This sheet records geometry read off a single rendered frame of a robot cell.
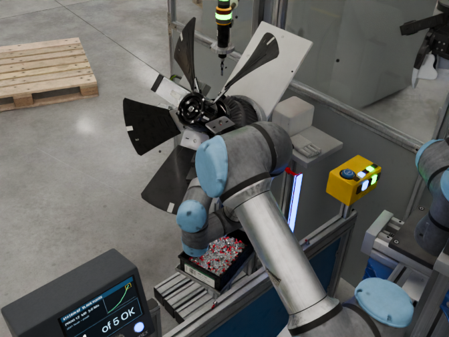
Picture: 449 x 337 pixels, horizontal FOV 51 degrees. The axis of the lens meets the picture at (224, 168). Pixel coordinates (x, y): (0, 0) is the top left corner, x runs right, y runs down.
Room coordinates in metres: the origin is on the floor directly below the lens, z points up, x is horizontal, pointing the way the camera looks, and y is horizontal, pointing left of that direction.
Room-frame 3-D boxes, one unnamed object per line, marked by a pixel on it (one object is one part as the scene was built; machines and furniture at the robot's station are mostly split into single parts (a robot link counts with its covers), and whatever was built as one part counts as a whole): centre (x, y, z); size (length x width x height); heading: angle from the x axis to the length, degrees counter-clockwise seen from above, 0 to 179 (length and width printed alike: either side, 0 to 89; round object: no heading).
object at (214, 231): (0.94, 0.06, 1.08); 0.11 x 0.08 x 0.11; 126
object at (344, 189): (1.27, -0.44, 1.02); 0.16 x 0.10 x 0.11; 132
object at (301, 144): (1.69, -0.34, 0.87); 0.15 x 0.09 x 0.02; 38
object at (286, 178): (1.80, -0.31, 0.42); 0.04 x 0.04 x 0.83; 42
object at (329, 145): (1.80, -0.31, 0.85); 0.36 x 0.24 x 0.03; 42
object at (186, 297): (1.57, -0.04, 0.04); 0.62 x 0.45 x 0.08; 132
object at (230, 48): (1.35, 0.02, 1.50); 0.09 x 0.07 x 0.10; 167
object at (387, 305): (0.60, -0.33, 1.20); 0.13 x 0.12 x 0.14; 126
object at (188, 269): (1.08, 0.01, 0.85); 0.22 x 0.17 x 0.07; 148
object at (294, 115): (1.87, -0.28, 0.92); 0.17 x 0.16 x 0.11; 132
